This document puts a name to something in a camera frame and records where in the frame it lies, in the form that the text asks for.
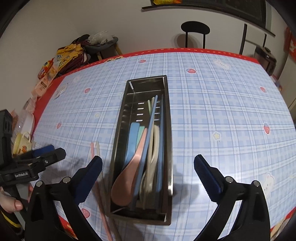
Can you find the black metal rack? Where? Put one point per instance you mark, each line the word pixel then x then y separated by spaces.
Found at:
pixel 252 37

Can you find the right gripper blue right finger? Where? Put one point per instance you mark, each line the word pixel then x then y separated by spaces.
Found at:
pixel 210 177

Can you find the red cloth on refrigerator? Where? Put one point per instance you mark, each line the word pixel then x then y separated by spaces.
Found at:
pixel 290 43

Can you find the pink soup spoon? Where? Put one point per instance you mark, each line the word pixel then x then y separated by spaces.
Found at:
pixel 122 189

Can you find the white paper label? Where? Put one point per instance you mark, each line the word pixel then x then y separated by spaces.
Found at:
pixel 60 90

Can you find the black round stool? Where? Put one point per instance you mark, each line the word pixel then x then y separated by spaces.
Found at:
pixel 195 27

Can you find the yellow snack packet on sill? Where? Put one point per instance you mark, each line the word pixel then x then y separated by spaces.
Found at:
pixel 161 2

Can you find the steel perforated utensil tray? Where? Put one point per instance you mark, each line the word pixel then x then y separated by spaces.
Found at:
pixel 134 108

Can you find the cream cartoon mug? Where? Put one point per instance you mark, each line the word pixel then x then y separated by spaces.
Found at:
pixel 22 143

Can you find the beige soup spoon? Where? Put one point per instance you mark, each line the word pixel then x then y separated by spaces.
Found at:
pixel 147 180

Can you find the person's left hand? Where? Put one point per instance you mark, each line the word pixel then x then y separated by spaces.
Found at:
pixel 10 204

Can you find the yellow snack bags pile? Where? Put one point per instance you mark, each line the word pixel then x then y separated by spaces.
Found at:
pixel 66 60

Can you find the clear plastic container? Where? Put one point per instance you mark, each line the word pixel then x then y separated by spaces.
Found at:
pixel 25 124

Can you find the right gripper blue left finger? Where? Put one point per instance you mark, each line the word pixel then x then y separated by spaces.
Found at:
pixel 85 178

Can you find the blue plaid table mat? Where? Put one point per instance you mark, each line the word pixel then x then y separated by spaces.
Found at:
pixel 223 107

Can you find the dark window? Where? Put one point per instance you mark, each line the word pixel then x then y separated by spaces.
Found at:
pixel 252 12

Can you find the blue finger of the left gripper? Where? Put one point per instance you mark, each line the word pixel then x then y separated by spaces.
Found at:
pixel 54 156
pixel 38 152

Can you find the green soup spoon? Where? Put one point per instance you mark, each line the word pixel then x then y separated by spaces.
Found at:
pixel 139 135

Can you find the wooden stool with bags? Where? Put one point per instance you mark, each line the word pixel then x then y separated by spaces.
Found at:
pixel 96 44

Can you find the brown rice cooker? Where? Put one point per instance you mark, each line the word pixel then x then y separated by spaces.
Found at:
pixel 266 59

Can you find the blue soup spoon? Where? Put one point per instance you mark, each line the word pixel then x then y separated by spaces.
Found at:
pixel 132 141

